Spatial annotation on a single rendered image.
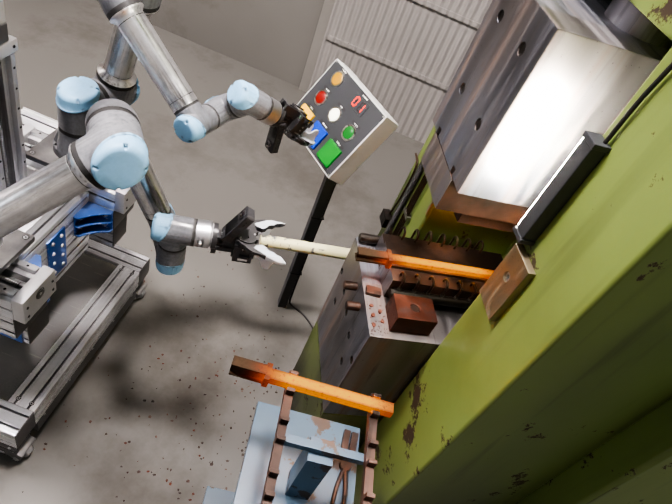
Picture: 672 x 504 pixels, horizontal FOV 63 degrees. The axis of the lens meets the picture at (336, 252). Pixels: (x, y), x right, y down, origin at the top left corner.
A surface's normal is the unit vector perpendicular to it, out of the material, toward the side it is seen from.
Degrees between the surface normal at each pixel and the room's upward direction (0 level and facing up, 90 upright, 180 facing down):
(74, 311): 0
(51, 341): 0
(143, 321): 0
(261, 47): 90
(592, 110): 90
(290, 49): 90
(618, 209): 90
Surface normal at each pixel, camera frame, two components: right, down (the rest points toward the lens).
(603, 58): 0.07, 0.73
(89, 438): 0.30, -0.67
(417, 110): -0.24, 0.64
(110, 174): 0.47, 0.67
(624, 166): -0.95, -0.15
